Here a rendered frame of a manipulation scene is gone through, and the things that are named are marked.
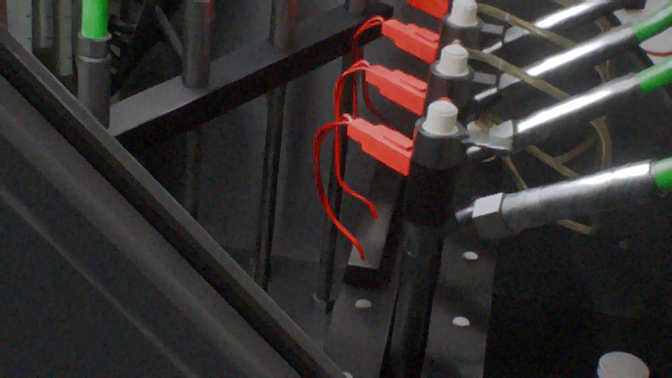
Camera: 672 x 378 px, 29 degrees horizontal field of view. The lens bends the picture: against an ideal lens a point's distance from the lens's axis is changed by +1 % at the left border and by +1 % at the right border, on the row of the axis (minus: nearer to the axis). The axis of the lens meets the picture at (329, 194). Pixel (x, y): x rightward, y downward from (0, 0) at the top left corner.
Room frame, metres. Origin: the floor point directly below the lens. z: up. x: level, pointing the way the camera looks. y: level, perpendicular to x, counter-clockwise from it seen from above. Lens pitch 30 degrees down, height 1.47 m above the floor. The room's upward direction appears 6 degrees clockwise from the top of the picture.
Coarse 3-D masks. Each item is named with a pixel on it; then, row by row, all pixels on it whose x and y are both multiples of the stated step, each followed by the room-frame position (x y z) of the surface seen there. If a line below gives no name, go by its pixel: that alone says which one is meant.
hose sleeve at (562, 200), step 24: (624, 168) 0.52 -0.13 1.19; (648, 168) 0.51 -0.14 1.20; (528, 192) 0.54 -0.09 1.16; (552, 192) 0.53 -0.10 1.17; (576, 192) 0.52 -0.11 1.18; (600, 192) 0.52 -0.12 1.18; (624, 192) 0.51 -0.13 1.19; (648, 192) 0.51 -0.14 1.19; (504, 216) 0.54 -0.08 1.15; (528, 216) 0.53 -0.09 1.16; (552, 216) 0.53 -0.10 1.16; (576, 216) 0.53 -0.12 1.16
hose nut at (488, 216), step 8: (480, 200) 0.55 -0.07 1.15; (488, 200) 0.55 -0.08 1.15; (496, 200) 0.55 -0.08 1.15; (480, 208) 0.55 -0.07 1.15; (488, 208) 0.55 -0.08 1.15; (496, 208) 0.54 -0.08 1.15; (472, 216) 0.55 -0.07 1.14; (480, 216) 0.54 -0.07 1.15; (488, 216) 0.54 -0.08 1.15; (496, 216) 0.54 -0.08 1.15; (480, 224) 0.54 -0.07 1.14; (488, 224) 0.54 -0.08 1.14; (496, 224) 0.54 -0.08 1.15; (504, 224) 0.54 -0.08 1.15; (480, 232) 0.54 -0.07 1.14; (488, 232) 0.54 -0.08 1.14; (496, 232) 0.54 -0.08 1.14; (504, 232) 0.54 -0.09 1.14; (512, 232) 0.54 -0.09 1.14
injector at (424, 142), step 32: (416, 128) 0.65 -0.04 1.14; (416, 160) 0.64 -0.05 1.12; (448, 160) 0.64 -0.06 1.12; (416, 192) 0.64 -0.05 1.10; (448, 192) 0.64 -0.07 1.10; (416, 224) 0.64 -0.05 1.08; (448, 224) 0.64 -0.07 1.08; (416, 256) 0.64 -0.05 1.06; (416, 288) 0.64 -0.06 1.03; (416, 320) 0.64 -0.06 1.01; (416, 352) 0.65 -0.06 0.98
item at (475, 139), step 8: (472, 136) 0.65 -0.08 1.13; (480, 136) 0.65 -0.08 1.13; (488, 136) 0.65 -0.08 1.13; (496, 136) 0.66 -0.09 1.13; (464, 144) 0.64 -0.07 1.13; (472, 144) 0.64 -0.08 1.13; (480, 144) 0.64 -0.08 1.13; (488, 144) 0.64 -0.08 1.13; (496, 144) 0.65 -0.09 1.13; (504, 144) 0.65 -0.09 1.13; (512, 152) 0.64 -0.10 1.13
